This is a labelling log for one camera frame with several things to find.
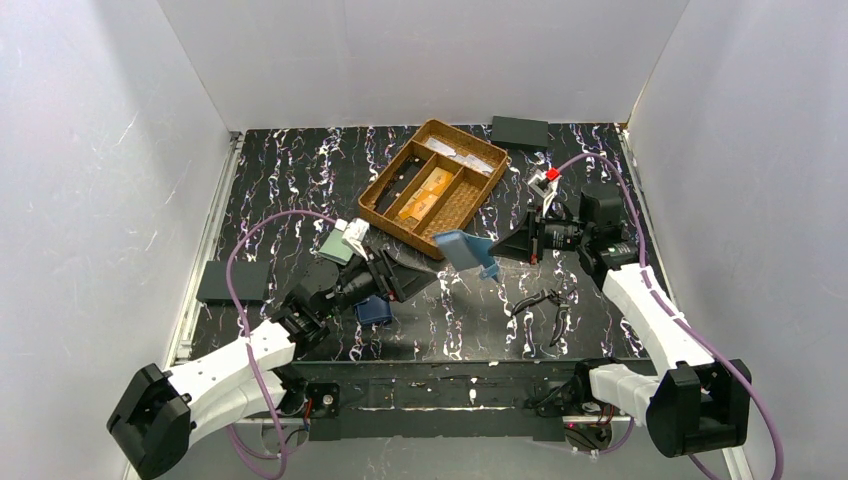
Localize light blue card holder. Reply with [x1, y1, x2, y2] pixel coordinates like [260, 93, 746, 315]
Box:
[432, 230, 499, 282]

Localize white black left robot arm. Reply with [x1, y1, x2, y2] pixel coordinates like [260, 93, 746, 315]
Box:
[106, 250, 437, 479]

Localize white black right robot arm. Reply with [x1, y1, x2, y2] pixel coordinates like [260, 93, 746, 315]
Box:
[489, 184, 750, 458]

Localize dark blue card holder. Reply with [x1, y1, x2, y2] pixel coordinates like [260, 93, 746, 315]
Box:
[354, 295, 393, 327]

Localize green card holder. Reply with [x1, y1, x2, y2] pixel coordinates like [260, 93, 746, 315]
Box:
[317, 229, 354, 266]

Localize orange cards in tray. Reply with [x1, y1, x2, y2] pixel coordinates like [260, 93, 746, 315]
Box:
[398, 167, 455, 221]

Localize silver cards in tray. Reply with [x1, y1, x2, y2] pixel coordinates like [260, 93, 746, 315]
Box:
[424, 136, 494, 176]

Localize black cards in tray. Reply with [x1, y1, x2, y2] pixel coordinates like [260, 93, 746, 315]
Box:
[374, 155, 425, 214]

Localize woven brown divided tray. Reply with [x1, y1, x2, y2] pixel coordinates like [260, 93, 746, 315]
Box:
[358, 119, 509, 260]

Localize black box at back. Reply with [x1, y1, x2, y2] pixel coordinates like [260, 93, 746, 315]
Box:
[490, 116, 549, 151]

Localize black box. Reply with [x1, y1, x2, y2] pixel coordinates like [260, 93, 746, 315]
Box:
[195, 261, 271, 305]
[490, 116, 549, 151]

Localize black box at left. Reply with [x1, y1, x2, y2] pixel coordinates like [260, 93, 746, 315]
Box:
[195, 261, 271, 305]

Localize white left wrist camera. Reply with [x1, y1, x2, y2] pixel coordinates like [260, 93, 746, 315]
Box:
[334, 218, 370, 259]

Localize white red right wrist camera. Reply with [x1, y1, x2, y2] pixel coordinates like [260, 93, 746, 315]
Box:
[527, 168, 561, 216]

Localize aluminium base frame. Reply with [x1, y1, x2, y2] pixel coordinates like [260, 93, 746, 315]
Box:
[122, 360, 753, 480]

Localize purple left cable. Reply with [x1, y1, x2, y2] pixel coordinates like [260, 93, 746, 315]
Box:
[225, 209, 339, 480]

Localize purple cable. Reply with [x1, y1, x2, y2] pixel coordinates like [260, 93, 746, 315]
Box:
[556, 152, 785, 480]
[225, 209, 339, 480]

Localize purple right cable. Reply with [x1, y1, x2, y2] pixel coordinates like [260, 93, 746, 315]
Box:
[556, 152, 785, 480]

